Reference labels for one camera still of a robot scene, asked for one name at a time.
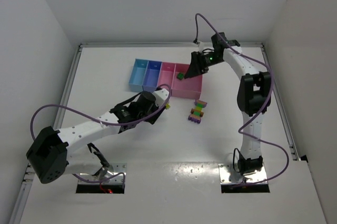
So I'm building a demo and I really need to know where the dark green square lego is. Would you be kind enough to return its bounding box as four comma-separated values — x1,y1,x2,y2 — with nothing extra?
176,72,184,81

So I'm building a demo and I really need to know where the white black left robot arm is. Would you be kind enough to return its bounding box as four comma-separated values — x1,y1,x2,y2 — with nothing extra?
26,87,171,184

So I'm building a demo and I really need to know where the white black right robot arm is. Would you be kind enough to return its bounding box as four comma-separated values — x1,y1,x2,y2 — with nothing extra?
184,32,271,176

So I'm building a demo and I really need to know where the large pink bin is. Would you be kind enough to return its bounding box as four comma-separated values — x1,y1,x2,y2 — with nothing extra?
171,63,203,100

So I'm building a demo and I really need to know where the dark blue bin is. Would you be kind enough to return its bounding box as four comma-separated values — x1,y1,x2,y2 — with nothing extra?
143,61,162,92

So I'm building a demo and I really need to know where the light blue bin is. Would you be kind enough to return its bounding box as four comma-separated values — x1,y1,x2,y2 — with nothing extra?
128,59,148,92

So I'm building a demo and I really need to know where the small pink bin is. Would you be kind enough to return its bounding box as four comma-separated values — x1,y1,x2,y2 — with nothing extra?
157,62,177,96

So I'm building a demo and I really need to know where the lego stack on table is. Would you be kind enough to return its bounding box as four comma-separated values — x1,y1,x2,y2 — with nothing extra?
188,100,207,124

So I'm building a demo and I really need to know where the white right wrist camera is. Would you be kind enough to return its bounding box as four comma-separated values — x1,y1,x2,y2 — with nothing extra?
193,39,205,51

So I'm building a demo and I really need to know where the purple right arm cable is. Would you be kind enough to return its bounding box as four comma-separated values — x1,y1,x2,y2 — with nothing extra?
193,13,291,188

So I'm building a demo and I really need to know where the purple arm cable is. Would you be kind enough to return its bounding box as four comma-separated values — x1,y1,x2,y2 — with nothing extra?
193,13,291,188
29,84,172,184

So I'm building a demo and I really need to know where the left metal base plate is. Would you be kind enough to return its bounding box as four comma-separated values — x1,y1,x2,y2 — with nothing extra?
75,163,127,186

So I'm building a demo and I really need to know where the metal base plate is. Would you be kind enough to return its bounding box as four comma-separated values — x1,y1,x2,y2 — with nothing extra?
218,163,268,186
75,163,127,186

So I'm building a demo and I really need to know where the aluminium frame rail right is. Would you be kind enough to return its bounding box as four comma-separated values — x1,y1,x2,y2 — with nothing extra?
261,43,301,161

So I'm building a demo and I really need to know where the aluminium frame rail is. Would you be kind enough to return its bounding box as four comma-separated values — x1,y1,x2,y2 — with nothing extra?
261,43,301,161
10,44,83,224

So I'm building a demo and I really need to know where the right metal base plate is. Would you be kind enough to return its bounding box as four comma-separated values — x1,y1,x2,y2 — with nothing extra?
218,163,268,186

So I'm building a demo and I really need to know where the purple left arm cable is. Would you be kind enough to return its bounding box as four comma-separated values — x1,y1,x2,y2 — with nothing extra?
29,84,172,184

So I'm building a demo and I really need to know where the aluminium frame rail left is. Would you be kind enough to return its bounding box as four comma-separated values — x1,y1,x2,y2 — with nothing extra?
10,44,83,224

